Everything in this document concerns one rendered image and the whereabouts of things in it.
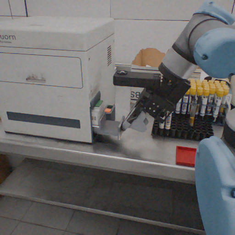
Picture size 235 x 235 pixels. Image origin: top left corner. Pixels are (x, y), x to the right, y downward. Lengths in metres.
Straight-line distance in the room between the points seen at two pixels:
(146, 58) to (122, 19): 0.21
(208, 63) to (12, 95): 0.50
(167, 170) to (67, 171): 0.99
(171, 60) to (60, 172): 1.14
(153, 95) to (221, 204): 0.38
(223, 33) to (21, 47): 0.44
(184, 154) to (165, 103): 0.15
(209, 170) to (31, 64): 0.50
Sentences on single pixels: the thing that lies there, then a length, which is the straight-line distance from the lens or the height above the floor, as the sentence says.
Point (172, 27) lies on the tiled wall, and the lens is 1.15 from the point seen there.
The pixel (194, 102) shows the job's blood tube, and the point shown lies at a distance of 0.68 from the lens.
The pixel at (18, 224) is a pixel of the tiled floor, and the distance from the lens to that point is 1.67.
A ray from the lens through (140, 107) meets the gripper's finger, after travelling 0.56.
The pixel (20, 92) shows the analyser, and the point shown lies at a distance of 0.67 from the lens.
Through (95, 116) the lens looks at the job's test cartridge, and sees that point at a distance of 0.63.
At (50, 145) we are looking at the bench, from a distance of 0.67.
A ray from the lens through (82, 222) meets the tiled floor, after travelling 1.58.
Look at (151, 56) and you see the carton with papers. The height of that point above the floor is 0.99.
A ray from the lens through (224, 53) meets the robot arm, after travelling 0.40.
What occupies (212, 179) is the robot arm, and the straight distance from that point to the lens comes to 0.22.
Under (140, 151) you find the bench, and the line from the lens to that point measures 0.62.
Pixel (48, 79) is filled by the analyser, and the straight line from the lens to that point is 0.61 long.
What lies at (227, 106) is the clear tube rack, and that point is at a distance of 0.77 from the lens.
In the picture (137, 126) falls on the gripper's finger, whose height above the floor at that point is 0.94.
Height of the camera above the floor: 1.25
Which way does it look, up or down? 28 degrees down
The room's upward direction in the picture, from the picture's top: straight up
